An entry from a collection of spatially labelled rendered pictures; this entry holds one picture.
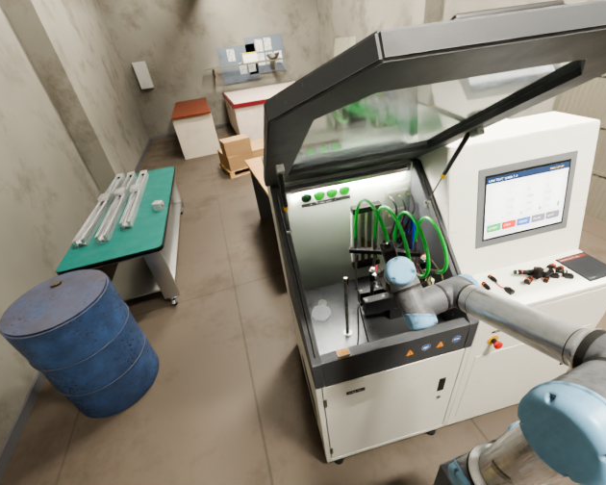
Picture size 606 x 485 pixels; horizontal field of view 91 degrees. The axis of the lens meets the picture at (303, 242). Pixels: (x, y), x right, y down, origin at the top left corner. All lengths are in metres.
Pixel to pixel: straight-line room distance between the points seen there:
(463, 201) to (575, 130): 0.55
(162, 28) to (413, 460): 9.97
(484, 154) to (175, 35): 9.30
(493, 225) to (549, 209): 0.28
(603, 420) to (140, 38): 10.17
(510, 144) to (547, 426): 1.14
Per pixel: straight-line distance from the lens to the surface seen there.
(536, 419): 0.60
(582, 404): 0.57
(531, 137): 1.59
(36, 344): 2.20
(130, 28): 10.20
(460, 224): 1.46
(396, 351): 1.32
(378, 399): 1.58
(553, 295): 1.63
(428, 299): 0.84
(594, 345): 0.70
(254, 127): 7.52
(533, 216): 1.69
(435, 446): 2.17
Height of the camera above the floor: 1.97
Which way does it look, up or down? 34 degrees down
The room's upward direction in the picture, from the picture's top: 8 degrees counter-clockwise
